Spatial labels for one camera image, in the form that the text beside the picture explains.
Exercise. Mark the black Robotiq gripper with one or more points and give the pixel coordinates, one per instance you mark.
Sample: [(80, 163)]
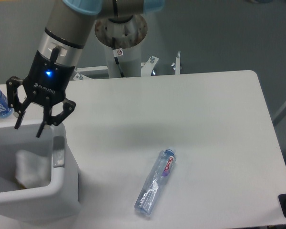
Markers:
[(45, 85)]

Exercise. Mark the white paper wrapper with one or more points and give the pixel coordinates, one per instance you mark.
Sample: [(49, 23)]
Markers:
[(32, 170)]

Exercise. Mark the clear plastic water bottle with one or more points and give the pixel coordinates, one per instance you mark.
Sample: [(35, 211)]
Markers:
[(155, 181)]

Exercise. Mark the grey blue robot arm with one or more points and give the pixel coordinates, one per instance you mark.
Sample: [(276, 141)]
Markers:
[(63, 40)]

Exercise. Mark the white plastic trash can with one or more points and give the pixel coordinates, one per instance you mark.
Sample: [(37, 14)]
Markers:
[(60, 197)]

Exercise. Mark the white pedestal base frame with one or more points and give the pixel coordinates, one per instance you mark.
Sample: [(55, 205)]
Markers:
[(114, 70)]

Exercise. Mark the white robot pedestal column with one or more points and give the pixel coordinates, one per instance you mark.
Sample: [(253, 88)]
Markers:
[(122, 38)]

